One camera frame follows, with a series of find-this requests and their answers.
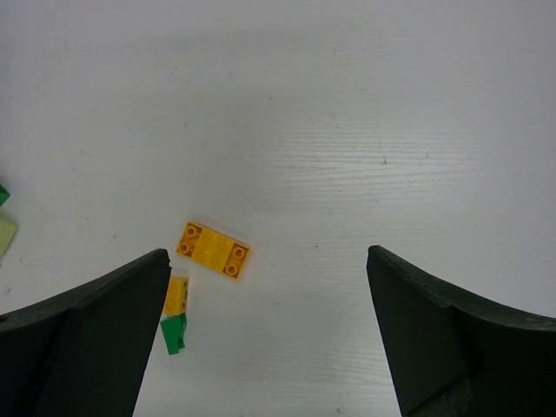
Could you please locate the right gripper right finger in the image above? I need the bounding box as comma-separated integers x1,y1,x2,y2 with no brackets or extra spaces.
367,245,555,416

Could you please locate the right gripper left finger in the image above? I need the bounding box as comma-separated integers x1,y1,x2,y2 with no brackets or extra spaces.
1,248,170,416

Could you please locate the small yellow lego brick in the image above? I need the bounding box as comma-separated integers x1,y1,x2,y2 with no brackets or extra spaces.
162,277,189,316

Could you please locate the large yellow lego brick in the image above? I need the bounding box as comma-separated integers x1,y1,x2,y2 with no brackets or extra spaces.
176,222,250,280

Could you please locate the small dark green lego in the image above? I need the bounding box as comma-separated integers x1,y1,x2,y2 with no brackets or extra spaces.
160,313,187,355

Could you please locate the pale yellow green lego stack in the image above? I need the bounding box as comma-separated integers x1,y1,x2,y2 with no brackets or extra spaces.
0,182,19,261

